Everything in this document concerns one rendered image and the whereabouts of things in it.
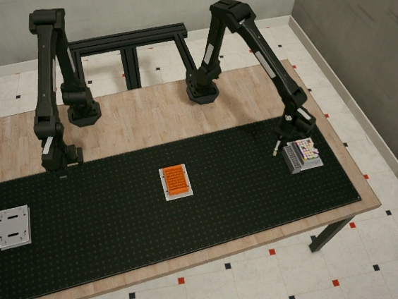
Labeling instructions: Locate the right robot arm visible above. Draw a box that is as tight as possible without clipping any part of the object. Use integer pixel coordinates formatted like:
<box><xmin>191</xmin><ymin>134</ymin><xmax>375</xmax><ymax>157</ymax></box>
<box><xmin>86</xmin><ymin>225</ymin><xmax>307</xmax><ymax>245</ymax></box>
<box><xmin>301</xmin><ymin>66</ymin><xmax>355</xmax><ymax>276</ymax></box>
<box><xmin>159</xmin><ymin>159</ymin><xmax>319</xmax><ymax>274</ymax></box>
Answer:
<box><xmin>29</xmin><ymin>8</ymin><xmax>98</xmax><ymax>178</ymax></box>

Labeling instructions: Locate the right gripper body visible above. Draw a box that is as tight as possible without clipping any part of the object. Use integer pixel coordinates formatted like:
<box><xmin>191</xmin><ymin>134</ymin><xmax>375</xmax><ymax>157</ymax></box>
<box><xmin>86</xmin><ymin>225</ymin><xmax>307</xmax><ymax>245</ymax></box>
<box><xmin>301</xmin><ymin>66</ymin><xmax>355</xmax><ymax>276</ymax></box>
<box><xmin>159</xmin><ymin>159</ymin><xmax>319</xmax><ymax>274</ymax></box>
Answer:
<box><xmin>62</xmin><ymin>144</ymin><xmax>83</xmax><ymax>165</ymax></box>

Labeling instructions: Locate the orange tube rack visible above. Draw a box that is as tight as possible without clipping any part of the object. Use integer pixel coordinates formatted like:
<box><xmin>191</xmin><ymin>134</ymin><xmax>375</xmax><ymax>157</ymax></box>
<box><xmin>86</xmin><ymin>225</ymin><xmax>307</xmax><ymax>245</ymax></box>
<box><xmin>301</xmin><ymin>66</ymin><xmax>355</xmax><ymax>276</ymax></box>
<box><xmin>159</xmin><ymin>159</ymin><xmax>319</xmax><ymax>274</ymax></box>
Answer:
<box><xmin>163</xmin><ymin>165</ymin><xmax>188</xmax><ymax>196</ymax></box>

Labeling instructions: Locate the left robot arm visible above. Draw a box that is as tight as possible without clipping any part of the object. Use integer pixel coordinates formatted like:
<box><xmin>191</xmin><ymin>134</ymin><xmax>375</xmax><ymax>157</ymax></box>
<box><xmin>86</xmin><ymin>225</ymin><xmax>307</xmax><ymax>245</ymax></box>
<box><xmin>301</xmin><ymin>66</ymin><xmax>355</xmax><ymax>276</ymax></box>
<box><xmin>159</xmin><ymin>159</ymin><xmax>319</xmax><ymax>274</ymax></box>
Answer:
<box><xmin>189</xmin><ymin>0</ymin><xmax>316</xmax><ymax>139</ymax></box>

